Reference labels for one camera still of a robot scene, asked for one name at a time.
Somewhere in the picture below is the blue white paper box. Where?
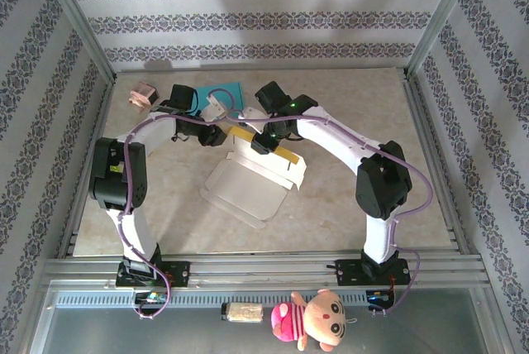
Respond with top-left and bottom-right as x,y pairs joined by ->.
193,80 -> 245,123

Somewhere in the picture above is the yellow white paper box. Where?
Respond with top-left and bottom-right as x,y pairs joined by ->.
199,122 -> 309,230

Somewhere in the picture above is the small pink toy box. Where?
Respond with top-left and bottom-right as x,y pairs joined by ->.
128,81 -> 160,112

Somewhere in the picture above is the white roll with black cap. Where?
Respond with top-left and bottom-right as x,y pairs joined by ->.
221,302 -> 265,324

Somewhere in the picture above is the pink plush doll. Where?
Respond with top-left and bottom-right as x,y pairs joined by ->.
270,289 -> 357,352

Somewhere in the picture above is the small circuit board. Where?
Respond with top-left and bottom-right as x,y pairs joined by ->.
132,289 -> 171,306
365,289 -> 397,313

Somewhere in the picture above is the grey metal shelf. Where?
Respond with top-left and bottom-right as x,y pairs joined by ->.
24,281 -> 512,354

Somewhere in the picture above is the aluminium side rail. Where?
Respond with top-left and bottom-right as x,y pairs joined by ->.
401,68 -> 472,256
56,74 -> 119,259

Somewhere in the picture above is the aluminium cross rail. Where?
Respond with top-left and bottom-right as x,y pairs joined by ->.
41,252 -> 491,289

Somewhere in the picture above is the aluminium frame post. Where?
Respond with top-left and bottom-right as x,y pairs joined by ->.
405,0 -> 484,79
35,0 -> 117,82

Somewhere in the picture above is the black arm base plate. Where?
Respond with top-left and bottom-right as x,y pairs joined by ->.
115,261 -> 192,289
335,258 -> 412,288

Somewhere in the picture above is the grey slotted cable duct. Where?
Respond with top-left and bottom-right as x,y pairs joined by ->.
53,289 -> 371,309

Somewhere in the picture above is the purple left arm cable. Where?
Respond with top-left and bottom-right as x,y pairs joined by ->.
117,88 -> 240,321

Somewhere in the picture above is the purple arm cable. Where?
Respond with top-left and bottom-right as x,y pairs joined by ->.
117,88 -> 240,321
226,108 -> 434,317

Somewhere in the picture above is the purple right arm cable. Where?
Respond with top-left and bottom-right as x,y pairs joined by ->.
226,108 -> 434,317

